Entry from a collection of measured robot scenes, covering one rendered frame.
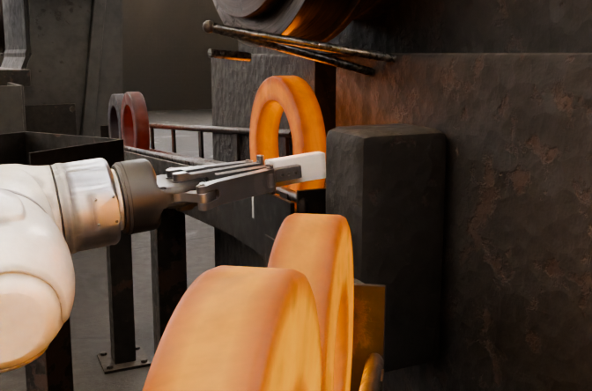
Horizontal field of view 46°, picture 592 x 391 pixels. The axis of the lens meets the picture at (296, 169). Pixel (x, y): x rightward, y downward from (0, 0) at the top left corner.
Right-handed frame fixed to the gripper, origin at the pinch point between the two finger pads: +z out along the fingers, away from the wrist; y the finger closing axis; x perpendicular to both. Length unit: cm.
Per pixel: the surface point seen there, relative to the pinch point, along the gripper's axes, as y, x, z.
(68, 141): -66, -2, -17
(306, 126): -2.4, 4.3, 2.8
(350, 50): 4.1, 12.8, 5.6
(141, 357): -119, -74, 0
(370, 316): 32.7, -3.5, -10.2
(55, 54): -299, 12, 9
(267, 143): -16.8, 0.4, 3.6
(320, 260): 41.4, 4.5, -17.8
